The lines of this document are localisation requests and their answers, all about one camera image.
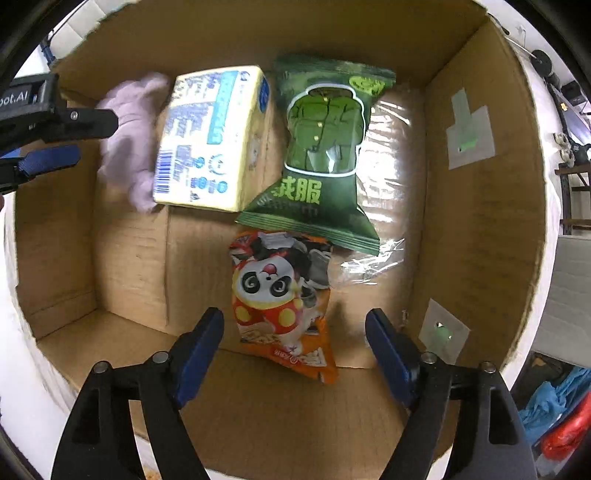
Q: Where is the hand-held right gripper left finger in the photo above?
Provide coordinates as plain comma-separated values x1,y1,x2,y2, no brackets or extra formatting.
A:
51,307,225,480

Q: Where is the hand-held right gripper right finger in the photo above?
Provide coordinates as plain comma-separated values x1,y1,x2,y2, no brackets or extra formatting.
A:
365,308,539,480

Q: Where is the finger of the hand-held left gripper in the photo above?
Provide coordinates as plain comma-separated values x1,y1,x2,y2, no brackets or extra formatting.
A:
0,145,82,195
44,107,119,143

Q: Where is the light purple plush toy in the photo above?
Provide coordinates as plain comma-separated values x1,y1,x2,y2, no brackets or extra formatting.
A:
96,72,171,213

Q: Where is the orange panda snack packet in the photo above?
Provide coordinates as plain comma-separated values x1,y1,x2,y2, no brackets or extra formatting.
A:
229,227,339,385

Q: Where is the cardboard box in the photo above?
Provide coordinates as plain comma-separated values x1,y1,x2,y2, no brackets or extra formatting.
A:
14,0,548,474

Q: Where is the yellow blue tissue pack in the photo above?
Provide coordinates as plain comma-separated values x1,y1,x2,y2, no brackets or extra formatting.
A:
152,65,271,213

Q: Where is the green clothing print packet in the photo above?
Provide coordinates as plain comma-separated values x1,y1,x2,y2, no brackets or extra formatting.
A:
235,55,397,254

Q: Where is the blue cloth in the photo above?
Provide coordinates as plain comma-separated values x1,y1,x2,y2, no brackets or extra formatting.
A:
519,367,591,446

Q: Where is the red plastic bag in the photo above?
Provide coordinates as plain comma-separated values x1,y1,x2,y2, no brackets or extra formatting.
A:
540,406,591,472

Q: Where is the metal shelf rack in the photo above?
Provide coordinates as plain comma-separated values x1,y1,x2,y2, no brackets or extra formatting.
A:
554,161,591,236

